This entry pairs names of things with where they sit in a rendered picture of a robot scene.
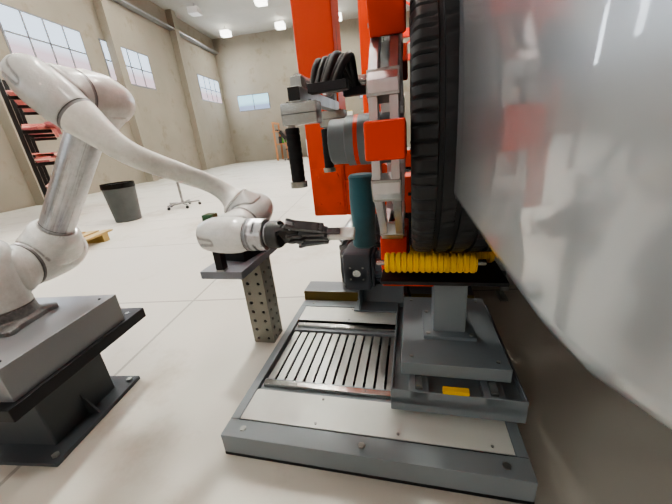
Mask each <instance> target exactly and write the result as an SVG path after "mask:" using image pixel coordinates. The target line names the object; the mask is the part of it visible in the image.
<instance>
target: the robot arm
mask: <svg viewBox="0 0 672 504"><path fill-rule="evenodd" d="M0 69H1V72H2V76H3V78H4V80H5V81H6V83H7V84H8V85H9V87H10V88H11V89H12V91H13V92H14V93H15V94H16V95H17V96H18V97H19V98H20V99H21V100H22V101H23V102H24V103H25V104H27V105H28V106H29V107H30V108H32V109H33V110H34V111H35V112H37V113H38V114H39V115H41V116H42V117H43V118H45V119H46V120H48V121H49V122H51V123H53V124H54V125H56V126H58V127H59V128H61V129H62V130H64V132H63V135H62V139H61V142H60V146H59V149H58V153H57V157H56V160H55V164H54V167H53V171H52V174H51V178H50V181H49V185H48V188H47V192H46V195H45V199H44V202H43V206H42V209H41V213H40V216H39V219H36V220H33V221H31V222H30V223H28V224H27V226H26V228H25V229H24V230H23V232H22V233H21V234H20V236H19V237H18V238H17V239H16V241H15V243H13V244H11V245H9V244H8V243H6V242H5V241H2V240H0V337H10V336H12V335H15V334H16V333H18V332H19V331H20V330H21V329H23V328H24V327H26V326H27V325H29V324H30V323H32V322H34V321H35V320H37V319H38V318H40V317H42V316H43V315H45V314H46V313H48V312H50V311H52V310H54V309H56V308H58V307H59V305H58V303H57V302H52V303H44V304H39V303H38V302H37V300H36V299H35V297H34V295H33V293H32V290H34V289H35V288H36V287H37V286H38V285H39V284H41V283H44V282H47V281H49V280H52V279H54V278H56V277H58V276H60V275H62V274H64V273H66V272H68V271H70V270H72V269H73V268H75V267H76V266H78V265H79V264H80V263H81V262H82V261H83V260H84V258H85V257H86V255H87V252H88V244H87V241H86V239H85V238H84V237H83V234H82V232H81V231H80V229H79V228H78V227H77V224H78V221H79V218H80V215H81V212H82V209H83V206H84V203H85V200H86V197H87V195H88V192H89V189H90V186H91V183H92V180H93V177H94V174H95V171H96V168H97V165H98V162H99V159H100V156H101V153H102V152H103V153H105V154H106V155H108V156H110V157H112V158H114V159H115V160H117V161H119V162H121V163H124V164H126V165H128V166H130V167H133V168H135V169H138V170H141V171H143V172H146V173H149V174H153V175H156V176H159V177H162V178H166V179H169V180H172V181H175V182H179V183H182V184H185V185H188V186H192V187H195V188H198V189H201V190H204V191H206V192H208V193H210V194H212V195H214V196H215V197H216V198H218V199H219V200H220V201H221V203H222V204H223V206H224V214H221V215H218V217H213V218H209V219H207V220H205V221H203V222H201V223H199V224H198V226H197V228H196V239H197V241H198V243H199V245H200V247H201V248H203V249H205V250H207V251H211V252H216V253H225V254H234V253H242V252H245V251H267V250H269V249H270V248H282V247H283V246H284V245H285V244H286V243H289V244H295V243H296V244H298V245H299V248H304V247H307V246H315V245H323V244H329V240H354V239H355V227H329V228H328V227H327V226H324V223H320V222H310V221H299V220H292V219H289V218H286V219H285V223H283V222H282V221H280V220H275V221H269V220H270V219H271V217H272V214H273V204H272V201H271V199H270V198H269V197H268V196H266V195H265V194H262V193H259V192H252V191H249V190H247V189H246V188H242V189H239V188H235V187H233V186H231V185H230V184H228V183H226V182H225V181H223V180H221V179H219V178H217V177H215V176H213V175H211V174H209V173H206V172H204V171H201V170H199V169H196V168H194V167H191V166H188V165H186V164H183V163H181V162H178V161H176V160H173V159H171V158H168V157H166V156H163V155H160V154H158V153H155V152H153V151H150V150H148V149H146V148H144V147H142V146H140V145H138V144H136V143H134V142H133V141H131V140H130V139H128V138H127V137H125V136H124V135H123V134H122V133H121V132H120V131H119V130H120V128H121V127H122V126H123V125H124V124H125V123H126V122H128V121H129V120H130V119H131V118H132V116H133V115H134V113H135V101H134V98H133V96H132V94H131V93H130V92H129V91H128V90H127V89H126V88H125V87H124V86H122V85H121V84H120V83H118V82H117V81H115V80H113V79H112V78H110V77H109V76H106V75H104V74H101V73H97V72H94V71H90V70H86V69H81V68H70V67H66V66H62V65H58V64H53V63H45V62H44V61H42V60H41V59H39V58H37V57H34V56H31V55H28V54H24V53H13V54H9V55H7V56H5V57H4V58H3V59H2V61H1V63H0Z"/></svg>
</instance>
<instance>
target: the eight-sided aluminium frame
mask: <svg viewBox="0 0 672 504"><path fill-rule="evenodd" d="M388 36H390V52H389V67H383V68H380V53H381V42H384V37H388ZM399 55H400V65H399ZM402 56H403V33H398V34H393V35H387V36H381V37H375V38H370V49H369V63H368V70H366V97H367V101H368V108H369V121H374V120H380V116H379V104H382V103H389V107H390V119H392V118H400V114H399V101H400V112H401V113H405V95H404V92H403V58H402ZM371 167H372V177H371V188H372V198H373V202H375V207H376V212H377V217H378V222H379V227H380V236H381V237H382V239H403V236H404V218H405V173H406V168H405V159H396V160H391V163H387V173H382V166H381V161H371ZM385 202H387V204H386V206H385ZM392 219H395V221H391V220H392Z"/></svg>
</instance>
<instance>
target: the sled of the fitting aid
mask: <svg viewBox="0 0 672 504"><path fill-rule="evenodd" d="M403 304H404V302H397V311H396V324H395V337H394V349H393V362H392V375H391V388H390V392H391V409H399V410H408V411H417V412H426V413H435V414H444V415H452V416H461V417H470V418H479V419H488V420H497V421H506V422H515V423H524V424H526V419H527V413H528V407H529V401H528V399H527V396H526V394H525V392H524V389H523V387H522V385H521V383H520V380H519V378H518V376H517V373H516V371H515V369H514V366H513V364H512V362H511V360H510V357H509V355H508V353H507V350H506V348H505V346H504V344H503V341H502V339H501V337H500V334H499V332H498V330H497V328H496V325H495V323H494V321H493V318H492V316H491V314H490V312H489V309H488V307H487V305H485V307H486V309H487V311H488V314H489V316H490V319H491V321H492V323H493V326H494V328H495V330H496V333H497V335H498V337H499V340H500V342H501V344H502V347H503V349H504V351H505V354H506V356H507V358H508V361H509V363H510V365H511V368H512V370H513V373H512V380H511V383H506V382H494V381H482V380H471V379H459V378H447V377H435V376H424V375H412V374H402V373H401V352H402V328H403Z"/></svg>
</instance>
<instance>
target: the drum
mask: <svg viewBox="0 0 672 504"><path fill-rule="evenodd" d="M379 116H380V120H383V119H390V112H384V113H381V112H379ZM366 121H369V113H364V114H354V115H347V116H346V117H345V118H340V119H332V120H330V121H329V123H328V129H327V144H328V150H329V155H330V158H331V161H332V163H333V164H334V165H338V164H349V165H350V166H352V165H365V164H371V161H370V162H367V161H366V160H365V155H364V151H365V146H364V133H363V124H364V122H366Z"/></svg>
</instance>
